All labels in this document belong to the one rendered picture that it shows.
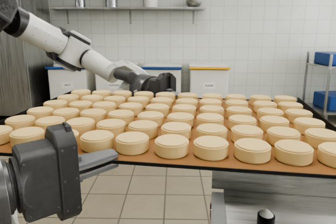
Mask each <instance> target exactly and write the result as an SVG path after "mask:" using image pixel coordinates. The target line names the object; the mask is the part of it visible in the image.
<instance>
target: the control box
mask: <svg viewBox="0 0 336 224"><path fill-rule="evenodd" d="M210 224H227V220H226V208H225V195H224V192H214V191H213V192H212V193H211V202H210Z"/></svg>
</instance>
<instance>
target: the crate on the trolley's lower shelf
mask: <svg viewBox="0 0 336 224"><path fill-rule="evenodd" d="M325 94H326V91H314V94H313V103H312V104H313V105H315V106H318V107H320V108H324V102H325ZM326 110H328V111H336V90H335V91H328V99H327V107H326Z"/></svg>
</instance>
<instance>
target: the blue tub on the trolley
mask: <svg viewBox="0 0 336 224"><path fill-rule="evenodd" d="M330 55H333V59H332V66H336V51H317V52H315V55H314V63H317V64H322V65H327V66H329V61H330Z"/></svg>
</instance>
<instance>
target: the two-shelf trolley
mask: <svg viewBox="0 0 336 224"><path fill-rule="evenodd" d="M309 55H310V52H309V51H307V54H306V63H305V73H304V83H303V92H302V101H304V102H305V93H306V83H307V74H308V65H310V66H315V67H320V68H325V69H328V74H327V82H326V90H325V98H324V106H323V108H321V107H318V106H316V105H314V104H313V103H306V104H307V105H309V106H310V107H311V108H313V109H314V110H315V111H316V112H318V113H320V114H322V115H323V117H324V118H325V119H326V120H328V115H336V111H328V110H327V102H328V94H329V86H330V78H331V70H332V69H336V66H332V62H333V54H330V58H329V65H324V64H319V63H314V62H309Z"/></svg>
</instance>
